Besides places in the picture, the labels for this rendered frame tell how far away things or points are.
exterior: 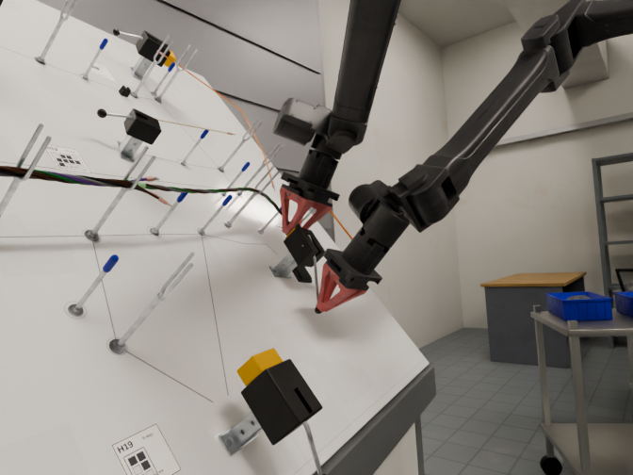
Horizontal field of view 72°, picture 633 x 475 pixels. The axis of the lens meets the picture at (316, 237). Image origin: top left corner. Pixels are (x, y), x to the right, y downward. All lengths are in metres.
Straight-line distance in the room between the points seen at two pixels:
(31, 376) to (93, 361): 0.06
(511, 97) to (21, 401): 0.75
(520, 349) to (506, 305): 0.41
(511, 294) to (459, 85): 3.32
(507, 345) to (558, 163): 2.55
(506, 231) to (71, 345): 5.95
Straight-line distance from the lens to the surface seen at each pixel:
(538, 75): 0.86
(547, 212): 6.13
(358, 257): 0.68
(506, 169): 6.29
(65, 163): 0.70
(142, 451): 0.47
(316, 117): 0.74
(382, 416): 0.76
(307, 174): 0.76
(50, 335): 0.49
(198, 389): 0.53
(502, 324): 4.58
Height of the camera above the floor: 1.13
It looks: 2 degrees up
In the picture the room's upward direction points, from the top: 4 degrees counter-clockwise
